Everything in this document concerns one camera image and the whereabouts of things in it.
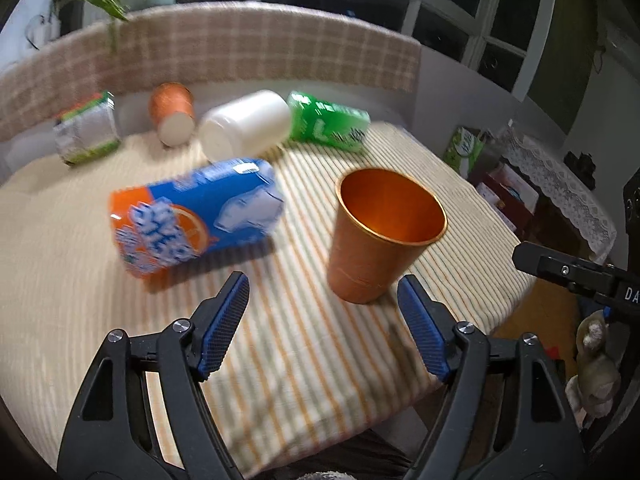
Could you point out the white plastic jar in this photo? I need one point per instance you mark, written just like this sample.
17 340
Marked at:
245 122

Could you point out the white window frame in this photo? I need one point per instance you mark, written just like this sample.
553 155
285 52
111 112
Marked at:
452 15

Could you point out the person's right hand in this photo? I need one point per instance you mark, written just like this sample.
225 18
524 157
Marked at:
597 372

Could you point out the copper metal cup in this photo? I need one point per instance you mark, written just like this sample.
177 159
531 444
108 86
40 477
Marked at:
367 255

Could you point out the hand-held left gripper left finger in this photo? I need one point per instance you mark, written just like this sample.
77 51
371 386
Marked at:
227 317

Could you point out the green white carton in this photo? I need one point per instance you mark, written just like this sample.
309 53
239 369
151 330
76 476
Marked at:
462 152

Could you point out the small black device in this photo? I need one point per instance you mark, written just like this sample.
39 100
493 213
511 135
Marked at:
580 162

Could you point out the black speaker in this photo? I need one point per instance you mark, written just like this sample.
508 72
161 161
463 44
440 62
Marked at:
633 215

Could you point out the blue orange snack packet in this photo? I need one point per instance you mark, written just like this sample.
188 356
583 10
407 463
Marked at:
200 215

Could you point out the green white snack packet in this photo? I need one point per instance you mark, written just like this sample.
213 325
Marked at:
87 132

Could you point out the striped table cloth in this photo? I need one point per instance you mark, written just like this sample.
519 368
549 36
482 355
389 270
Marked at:
300 350

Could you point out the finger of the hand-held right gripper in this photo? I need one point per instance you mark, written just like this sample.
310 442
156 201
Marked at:
555 267

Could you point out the plaid cushioned backrest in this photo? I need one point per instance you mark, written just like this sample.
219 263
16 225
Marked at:
260 45

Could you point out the orange paper cup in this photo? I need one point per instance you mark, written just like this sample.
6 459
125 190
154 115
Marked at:
172 110

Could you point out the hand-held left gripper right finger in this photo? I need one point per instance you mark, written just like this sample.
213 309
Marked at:
422 327

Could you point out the white lace cloth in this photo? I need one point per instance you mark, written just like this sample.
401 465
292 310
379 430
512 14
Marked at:
560 180

